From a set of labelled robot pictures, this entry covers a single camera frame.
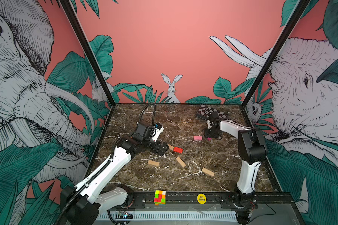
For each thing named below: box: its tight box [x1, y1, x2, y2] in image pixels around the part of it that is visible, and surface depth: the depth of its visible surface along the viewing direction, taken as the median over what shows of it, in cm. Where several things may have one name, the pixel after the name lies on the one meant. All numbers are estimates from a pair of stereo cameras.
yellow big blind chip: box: [196, 193, 207, 205], surface depth 76 cm
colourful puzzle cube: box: [153, 189, 166, 206], surface depth 73 cm
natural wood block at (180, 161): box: [175, 156, 186, 168], surface depth 90 cm
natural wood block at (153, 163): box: [147, 159, 161, 167], surface depth 89 cm
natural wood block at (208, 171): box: [201, 167, 215, 177], surface depth 85 cm
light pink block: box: [193, 135, 203, 141], surface depth 100 cm
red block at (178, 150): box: [173, 146, 184, 154], surface depth 95 cm
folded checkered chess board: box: [195, 104, 229, 121], surface depth 113 cm
